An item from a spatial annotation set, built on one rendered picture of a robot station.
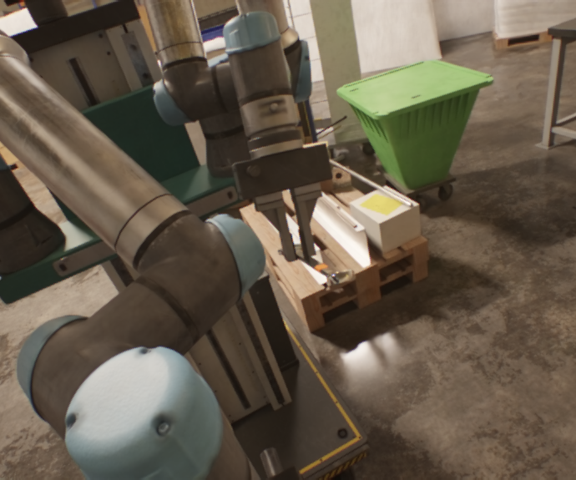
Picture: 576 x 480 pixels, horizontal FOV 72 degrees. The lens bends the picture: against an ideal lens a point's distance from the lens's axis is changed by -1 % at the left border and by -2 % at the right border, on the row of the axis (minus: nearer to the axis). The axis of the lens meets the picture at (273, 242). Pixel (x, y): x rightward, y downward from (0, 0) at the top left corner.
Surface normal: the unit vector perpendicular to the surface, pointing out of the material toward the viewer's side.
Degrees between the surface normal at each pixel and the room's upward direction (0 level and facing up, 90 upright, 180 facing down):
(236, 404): 90
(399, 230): 90
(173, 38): 69
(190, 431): 88
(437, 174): 100
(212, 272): 53
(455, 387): 0
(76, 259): 90
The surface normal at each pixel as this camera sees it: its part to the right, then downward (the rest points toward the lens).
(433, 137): 0.24, 0.65
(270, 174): 0.18, 0.12
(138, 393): -0.25, -0.79
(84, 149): 0.25, -0.45
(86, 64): 0.38, 0.45
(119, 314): -0.07, -0.73
